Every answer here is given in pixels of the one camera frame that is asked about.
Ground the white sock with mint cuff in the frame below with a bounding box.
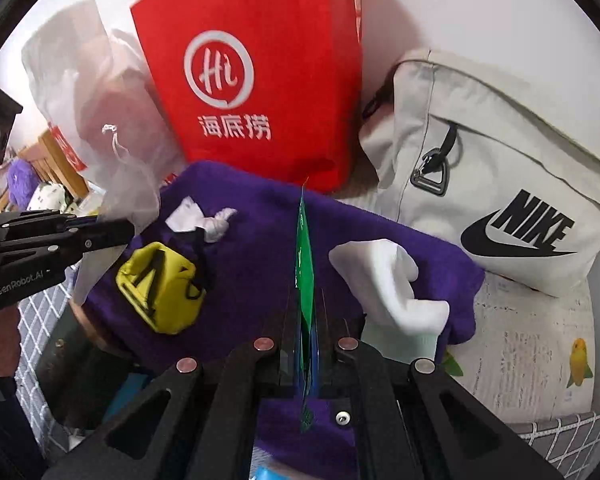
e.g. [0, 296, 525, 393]
[328, 238, 451, 365]

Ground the white plastic shopping bag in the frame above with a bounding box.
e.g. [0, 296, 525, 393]
[21, 0, 188, 307]

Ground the wooden headboard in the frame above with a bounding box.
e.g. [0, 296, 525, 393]
[17, 127, 91, 198]

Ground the purple knitted garment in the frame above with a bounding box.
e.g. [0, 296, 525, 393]
[82, 160, 485, 480]

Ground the yellow pouch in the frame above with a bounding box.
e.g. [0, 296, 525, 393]
[116, 241, 206, 336]

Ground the red paper bag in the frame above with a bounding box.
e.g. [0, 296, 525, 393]
[130, 0, 365, 193]

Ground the grey sling bag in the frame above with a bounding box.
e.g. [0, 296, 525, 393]
[358, 49, 600, 300]

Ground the purple plush toy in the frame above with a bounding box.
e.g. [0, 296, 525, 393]
[7, 159, 43, 208]

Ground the white tissue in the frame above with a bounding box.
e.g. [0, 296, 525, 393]
[165, 197, 238, 244]

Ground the grey checked cloth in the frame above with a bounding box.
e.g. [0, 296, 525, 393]
[10, 265, 600, 480]

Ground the white floral pillow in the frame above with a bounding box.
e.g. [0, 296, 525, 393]
[27, 182, 71, 212]

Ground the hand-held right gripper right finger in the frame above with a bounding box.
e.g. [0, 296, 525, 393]
[315, 289, 565, 480]

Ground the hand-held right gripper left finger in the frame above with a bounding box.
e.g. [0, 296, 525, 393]
[42, 302, 303, 480]

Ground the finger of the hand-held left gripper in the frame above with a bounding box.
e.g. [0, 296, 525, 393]
[0, 210, 101, 238]
[0, 218, 137, 273]

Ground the lemon print bed sheet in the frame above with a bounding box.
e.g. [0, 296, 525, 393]
[442, 272, 597, 423]

